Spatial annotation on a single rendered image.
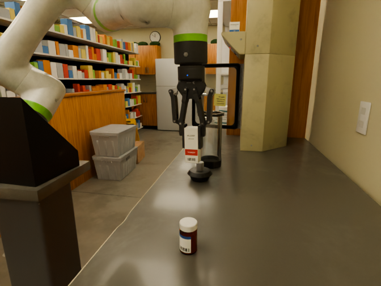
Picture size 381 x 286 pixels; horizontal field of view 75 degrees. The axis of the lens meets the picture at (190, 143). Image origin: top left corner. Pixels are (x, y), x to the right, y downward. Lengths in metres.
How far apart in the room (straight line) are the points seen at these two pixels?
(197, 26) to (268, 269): 0.57
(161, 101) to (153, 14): 5.84
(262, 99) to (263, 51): 0.22
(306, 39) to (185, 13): 1.10
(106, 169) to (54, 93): 2.38
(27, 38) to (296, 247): 1.06
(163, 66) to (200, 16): 5.75
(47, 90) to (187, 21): 0.68
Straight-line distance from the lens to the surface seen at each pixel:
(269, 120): 1.31
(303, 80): 1.67
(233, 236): 0.62
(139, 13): 0.64
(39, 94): 1.14
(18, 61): 1.14
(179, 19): 0.68
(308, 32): 1.69
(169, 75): 6.37
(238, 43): 1.27
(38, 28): 1.10
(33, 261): 1.24
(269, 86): 1.27
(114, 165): 3.37
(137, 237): 0.62
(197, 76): 0.69
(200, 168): 0.89
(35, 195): 0.98
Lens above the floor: 1.29
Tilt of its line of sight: 14 degrees down
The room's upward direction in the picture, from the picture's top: straight up
